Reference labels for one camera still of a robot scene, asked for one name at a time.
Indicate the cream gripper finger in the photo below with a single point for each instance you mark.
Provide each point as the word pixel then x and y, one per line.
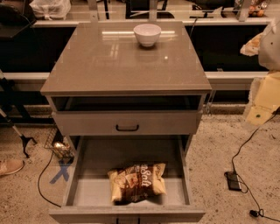
pixel 264 98
pixel 251 48

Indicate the brown chip bag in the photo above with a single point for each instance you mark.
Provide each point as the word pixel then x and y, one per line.
pixel 137 182

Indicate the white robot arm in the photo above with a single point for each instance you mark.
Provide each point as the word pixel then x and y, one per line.
pixel 269 50

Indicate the grey drawer cabinet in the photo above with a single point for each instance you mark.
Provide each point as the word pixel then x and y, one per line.
pixel 104 69

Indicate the white plastic bag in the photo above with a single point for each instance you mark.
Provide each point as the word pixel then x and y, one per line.
pixel 51 9

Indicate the open grey middle drawer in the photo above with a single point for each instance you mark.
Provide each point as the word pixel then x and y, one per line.
pixel 88 194

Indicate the fruit pile on shelf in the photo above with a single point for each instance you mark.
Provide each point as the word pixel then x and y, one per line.
pixel 257 8

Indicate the black power adapter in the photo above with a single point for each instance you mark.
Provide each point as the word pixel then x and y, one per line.
pixel 232 181

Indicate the white ceramic bowl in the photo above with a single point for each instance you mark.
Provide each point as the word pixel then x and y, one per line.
pixel 147 34

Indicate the blue tape cross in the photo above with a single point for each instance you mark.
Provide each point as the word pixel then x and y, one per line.
pixel 63 172

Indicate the black tripod leg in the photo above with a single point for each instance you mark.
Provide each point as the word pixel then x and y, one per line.
pixel 25 140

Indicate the tan shoe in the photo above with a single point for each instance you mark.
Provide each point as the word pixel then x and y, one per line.
pixel 10 166

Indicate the black drawer handle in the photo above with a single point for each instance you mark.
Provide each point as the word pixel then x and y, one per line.
pixel 127 128

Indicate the wire basket with shiny object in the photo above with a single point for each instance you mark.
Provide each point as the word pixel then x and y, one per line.
pixel 58 144

